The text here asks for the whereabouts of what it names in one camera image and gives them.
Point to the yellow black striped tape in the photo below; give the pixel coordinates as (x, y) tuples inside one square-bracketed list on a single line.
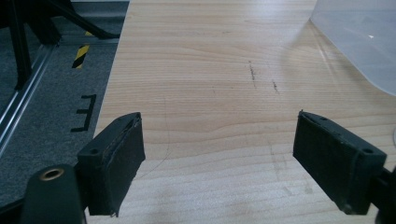
[(80, 56)]

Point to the aluminium floor rail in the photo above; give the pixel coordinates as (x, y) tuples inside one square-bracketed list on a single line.
[(21, 96)]

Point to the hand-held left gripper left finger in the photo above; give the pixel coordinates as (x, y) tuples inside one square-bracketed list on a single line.
[(113, 161)]

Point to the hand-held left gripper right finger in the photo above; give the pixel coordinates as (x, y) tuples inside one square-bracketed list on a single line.
[(336, 161)]

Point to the translucent plastic container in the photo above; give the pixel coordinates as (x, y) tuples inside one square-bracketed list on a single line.
[(361, 37)]

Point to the black tape floor mark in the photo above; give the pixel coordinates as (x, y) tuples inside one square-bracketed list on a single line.
[(85, 112)]

